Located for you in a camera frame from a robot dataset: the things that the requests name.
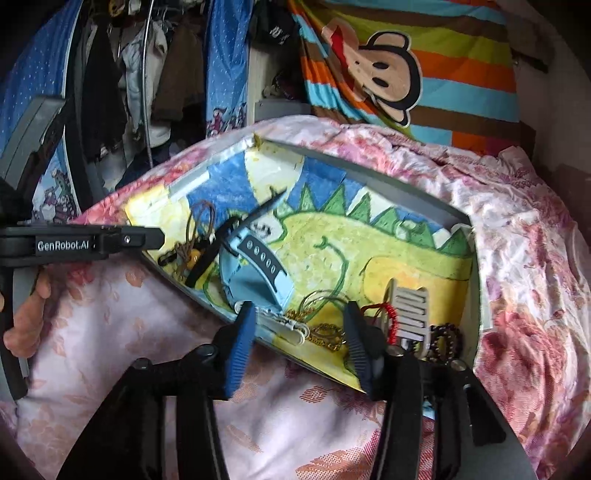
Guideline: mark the black cap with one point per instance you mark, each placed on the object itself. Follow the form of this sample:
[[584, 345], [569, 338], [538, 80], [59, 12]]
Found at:
[[274, 27]]

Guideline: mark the white plastic clip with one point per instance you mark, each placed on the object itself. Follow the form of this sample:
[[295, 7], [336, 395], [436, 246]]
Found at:
[[281, 330]]

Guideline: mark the white hanging garment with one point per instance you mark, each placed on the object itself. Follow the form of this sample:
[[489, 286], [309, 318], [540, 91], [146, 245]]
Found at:
[[134, 69]]

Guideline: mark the blue dotted curtain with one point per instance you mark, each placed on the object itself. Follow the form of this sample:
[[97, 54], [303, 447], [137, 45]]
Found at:
[[27, 69], [226, 60]]

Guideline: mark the metal clothes rod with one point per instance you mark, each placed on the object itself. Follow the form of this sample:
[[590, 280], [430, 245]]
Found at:
[[147, 92]]

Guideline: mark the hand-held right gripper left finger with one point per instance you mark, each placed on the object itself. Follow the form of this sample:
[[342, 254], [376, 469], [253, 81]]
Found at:
[[240, 350]]

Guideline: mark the striped monkey printed blanket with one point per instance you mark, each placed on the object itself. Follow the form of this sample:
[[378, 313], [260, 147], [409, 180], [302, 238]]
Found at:
[[461, 55]]

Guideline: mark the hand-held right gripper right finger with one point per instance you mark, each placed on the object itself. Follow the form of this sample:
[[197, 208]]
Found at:
[[358, 346]]

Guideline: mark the floral blanket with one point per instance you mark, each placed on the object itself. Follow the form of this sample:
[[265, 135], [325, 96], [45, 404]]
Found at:
[[531, 277]]

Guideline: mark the beige hair claw clip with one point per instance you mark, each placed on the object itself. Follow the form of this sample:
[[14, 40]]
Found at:
[[411, 309]]

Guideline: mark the grey box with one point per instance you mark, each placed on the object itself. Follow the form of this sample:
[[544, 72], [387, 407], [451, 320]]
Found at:
[[392, 180]]

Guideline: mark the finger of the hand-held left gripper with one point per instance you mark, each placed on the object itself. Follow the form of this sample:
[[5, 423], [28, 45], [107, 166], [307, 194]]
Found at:
[[138, 240]]

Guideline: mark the blue watch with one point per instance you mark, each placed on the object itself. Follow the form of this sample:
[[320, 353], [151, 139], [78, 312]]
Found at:
[[249, 281]]

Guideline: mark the crayon drawing paper lining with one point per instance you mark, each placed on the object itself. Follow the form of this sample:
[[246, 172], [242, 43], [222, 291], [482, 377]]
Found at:
[[323, 221]]

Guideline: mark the brown hanging garment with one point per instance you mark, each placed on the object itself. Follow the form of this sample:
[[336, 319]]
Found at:
[[180, 74]]

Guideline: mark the person's left hand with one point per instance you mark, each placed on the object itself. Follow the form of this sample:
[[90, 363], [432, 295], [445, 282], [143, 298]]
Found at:
[[27, 332]]

